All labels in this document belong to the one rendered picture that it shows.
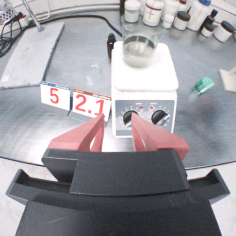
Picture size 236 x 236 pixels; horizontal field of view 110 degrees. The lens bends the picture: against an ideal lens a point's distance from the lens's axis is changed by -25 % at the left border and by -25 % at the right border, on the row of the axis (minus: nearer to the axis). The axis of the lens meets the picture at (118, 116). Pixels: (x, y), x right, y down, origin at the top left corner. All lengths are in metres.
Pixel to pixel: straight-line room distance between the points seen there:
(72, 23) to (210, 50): 0.56
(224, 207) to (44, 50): 0.74
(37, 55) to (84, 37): 0.17
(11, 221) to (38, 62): 0.49
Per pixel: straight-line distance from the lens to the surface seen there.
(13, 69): 0.50
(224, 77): 0.48
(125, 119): 0.21
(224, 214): 0.45
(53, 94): 0.30
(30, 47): 0.53
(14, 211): 0.43
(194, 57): 0.46
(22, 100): 0.40
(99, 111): 0.25
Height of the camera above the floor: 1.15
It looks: 76 degrees down
